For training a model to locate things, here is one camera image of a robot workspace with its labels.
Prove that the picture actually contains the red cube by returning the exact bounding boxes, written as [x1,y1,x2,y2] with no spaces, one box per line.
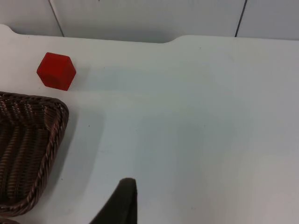
[36,52,77,91]

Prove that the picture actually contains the dark brown wicker basket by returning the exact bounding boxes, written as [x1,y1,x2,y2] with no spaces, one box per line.
[0,91,70,217]

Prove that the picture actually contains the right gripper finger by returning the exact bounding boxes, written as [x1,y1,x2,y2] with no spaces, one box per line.
[89,177,139,224]

